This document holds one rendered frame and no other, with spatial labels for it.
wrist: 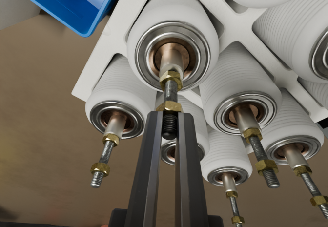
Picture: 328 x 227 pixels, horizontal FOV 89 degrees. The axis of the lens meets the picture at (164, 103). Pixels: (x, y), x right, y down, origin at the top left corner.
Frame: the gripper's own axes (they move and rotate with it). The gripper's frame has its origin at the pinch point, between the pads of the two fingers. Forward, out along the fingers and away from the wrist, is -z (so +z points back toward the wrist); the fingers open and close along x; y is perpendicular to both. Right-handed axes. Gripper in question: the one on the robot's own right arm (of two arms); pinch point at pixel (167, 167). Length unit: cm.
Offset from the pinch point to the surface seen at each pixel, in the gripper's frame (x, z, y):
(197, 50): -2.3, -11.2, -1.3
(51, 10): 19.6, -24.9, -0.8
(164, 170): 0, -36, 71
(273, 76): -16.0, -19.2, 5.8
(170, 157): -0.8, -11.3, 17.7
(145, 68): 2.7, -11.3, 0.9
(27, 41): 37, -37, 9
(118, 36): 7.3, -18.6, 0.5
